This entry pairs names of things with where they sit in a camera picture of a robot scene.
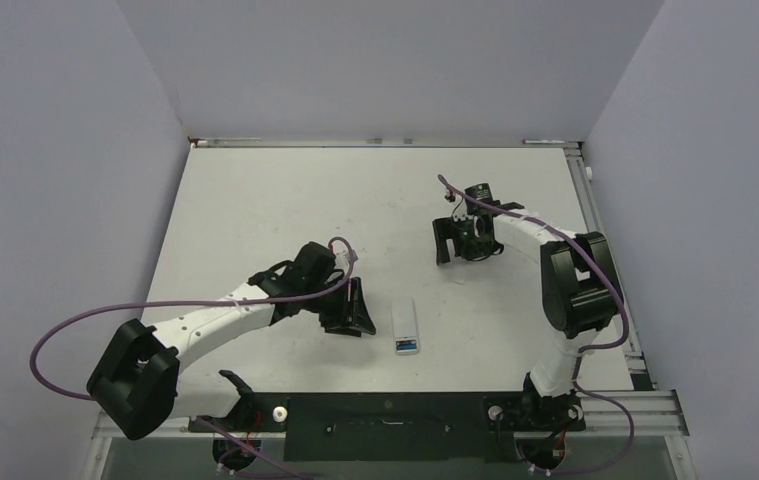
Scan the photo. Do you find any blue battery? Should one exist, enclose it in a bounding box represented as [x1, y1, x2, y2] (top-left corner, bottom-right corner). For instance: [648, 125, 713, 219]
[395, 341, 418, 351]

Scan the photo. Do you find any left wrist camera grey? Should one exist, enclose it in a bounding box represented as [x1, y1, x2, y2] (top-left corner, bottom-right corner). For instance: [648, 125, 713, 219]
[335, 246, 358, 270]

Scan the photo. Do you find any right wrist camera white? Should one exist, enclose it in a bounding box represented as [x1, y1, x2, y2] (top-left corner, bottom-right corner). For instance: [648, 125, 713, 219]
[444, 188, 473, 225]

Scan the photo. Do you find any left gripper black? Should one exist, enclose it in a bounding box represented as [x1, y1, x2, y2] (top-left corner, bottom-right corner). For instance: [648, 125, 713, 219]
[302, 276, 374, 337]

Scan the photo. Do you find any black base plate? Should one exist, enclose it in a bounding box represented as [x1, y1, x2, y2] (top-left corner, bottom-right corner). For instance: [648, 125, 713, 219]
[207, 391, 586, 462]

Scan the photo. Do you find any aluminium frame rail right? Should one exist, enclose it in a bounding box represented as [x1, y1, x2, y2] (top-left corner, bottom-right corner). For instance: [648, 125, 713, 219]
[564, 142, 657, 392]

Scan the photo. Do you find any aluminium frame rail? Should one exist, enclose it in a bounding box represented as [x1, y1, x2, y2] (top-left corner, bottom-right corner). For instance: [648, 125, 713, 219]
[189, 137, 582, 149]
[564, 142, 657, 392]

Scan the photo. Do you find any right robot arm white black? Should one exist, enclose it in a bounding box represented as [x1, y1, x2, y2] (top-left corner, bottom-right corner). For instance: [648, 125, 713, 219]
[432, 176, 626, 428]

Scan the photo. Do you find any purple cable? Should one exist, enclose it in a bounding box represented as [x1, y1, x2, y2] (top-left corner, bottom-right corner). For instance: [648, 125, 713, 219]
[437, 174, 636, 477]
[29, 236, 358, 480]

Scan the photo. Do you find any aluminium frame rail back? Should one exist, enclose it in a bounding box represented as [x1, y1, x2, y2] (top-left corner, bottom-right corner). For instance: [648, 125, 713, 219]
[189, 137, 582, 149]

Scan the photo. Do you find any white remote control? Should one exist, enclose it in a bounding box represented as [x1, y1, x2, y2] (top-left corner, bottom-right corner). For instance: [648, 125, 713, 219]
[390, 297, 420, 355]

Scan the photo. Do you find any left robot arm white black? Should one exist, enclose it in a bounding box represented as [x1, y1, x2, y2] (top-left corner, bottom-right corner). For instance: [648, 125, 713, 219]
[86, 242, 376, 440]

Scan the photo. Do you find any white battery cover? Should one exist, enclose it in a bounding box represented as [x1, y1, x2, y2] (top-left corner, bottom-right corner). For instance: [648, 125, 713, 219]
[448, 271, 468, 285]

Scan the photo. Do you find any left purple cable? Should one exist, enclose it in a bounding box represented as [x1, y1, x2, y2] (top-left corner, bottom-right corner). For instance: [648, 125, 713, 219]
[29, 236, 358, 480]

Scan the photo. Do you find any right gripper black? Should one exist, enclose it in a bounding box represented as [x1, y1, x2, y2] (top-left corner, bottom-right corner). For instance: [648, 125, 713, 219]
[434, 214, 493, 266]

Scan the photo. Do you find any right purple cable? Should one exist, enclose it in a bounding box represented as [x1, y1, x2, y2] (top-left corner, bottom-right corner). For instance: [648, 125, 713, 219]
[437, 174, 636, 477]

